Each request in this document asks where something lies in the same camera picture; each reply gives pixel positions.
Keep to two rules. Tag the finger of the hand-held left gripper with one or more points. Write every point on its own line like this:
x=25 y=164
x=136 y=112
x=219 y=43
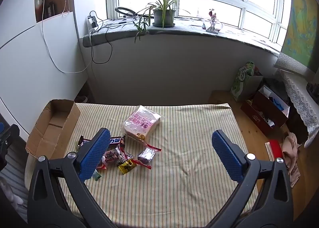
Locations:
x=8 y=136

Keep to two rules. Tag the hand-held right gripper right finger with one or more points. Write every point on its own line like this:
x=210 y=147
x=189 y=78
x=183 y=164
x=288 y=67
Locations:
x=226 y=155

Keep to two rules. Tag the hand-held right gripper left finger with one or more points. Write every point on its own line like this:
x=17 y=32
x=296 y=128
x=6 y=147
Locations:
x=94 y=153

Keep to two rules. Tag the small brown chocolate bar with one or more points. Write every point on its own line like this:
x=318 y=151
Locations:
x=83 y=141

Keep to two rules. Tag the red clear date snack packet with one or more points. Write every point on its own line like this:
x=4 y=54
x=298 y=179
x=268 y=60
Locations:
x=111 y=157

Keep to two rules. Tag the green candy packet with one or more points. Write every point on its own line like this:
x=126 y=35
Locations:
x=96 y=175

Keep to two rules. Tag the large brown chocolate bar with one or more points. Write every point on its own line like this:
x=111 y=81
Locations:
x=116 y=141

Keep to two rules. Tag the yellow candy packet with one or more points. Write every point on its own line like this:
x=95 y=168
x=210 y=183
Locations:
x=127 y=166

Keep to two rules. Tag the brown cardboard box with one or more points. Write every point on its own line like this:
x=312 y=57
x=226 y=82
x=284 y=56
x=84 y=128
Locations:
x=49 y=128

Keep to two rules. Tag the purple candy with red ends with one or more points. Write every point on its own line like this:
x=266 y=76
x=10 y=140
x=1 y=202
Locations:
x=147 y=155

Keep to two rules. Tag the sliced bread packet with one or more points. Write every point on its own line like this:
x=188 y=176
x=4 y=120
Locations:
x=140 y=123

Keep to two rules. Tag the white ribbed panel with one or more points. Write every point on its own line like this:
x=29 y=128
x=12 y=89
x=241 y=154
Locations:
x=12 y=180

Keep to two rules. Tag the red book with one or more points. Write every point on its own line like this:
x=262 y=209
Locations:
x=275 y=148

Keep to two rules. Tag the red-brown storage box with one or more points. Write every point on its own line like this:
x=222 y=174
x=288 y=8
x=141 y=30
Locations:
x=256 y=116

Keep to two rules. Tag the beige cloth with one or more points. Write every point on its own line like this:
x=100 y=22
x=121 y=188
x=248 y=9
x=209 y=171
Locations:
x=291 y=158

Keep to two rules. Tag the green paper bag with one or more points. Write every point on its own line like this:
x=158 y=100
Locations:
x=243 y=86

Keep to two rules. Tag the white cabinet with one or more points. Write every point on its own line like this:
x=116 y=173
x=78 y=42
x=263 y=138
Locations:
x=30 y=56

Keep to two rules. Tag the white lace cloth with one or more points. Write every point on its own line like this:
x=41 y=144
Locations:
x=299 y=93

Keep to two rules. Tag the white power strip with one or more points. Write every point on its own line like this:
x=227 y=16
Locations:
x=90 y=25

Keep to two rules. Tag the grey stone windowsill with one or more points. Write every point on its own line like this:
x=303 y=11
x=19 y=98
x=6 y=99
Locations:
x=189 y=28

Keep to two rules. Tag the white pink figurine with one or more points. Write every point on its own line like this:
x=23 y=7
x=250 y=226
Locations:
x=212 y=22

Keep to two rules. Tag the potted spider plant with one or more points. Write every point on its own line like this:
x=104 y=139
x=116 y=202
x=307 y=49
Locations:
x=163 y=16

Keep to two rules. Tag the yellow blue wall poster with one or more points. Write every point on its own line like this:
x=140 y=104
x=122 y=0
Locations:
x=301 y=31

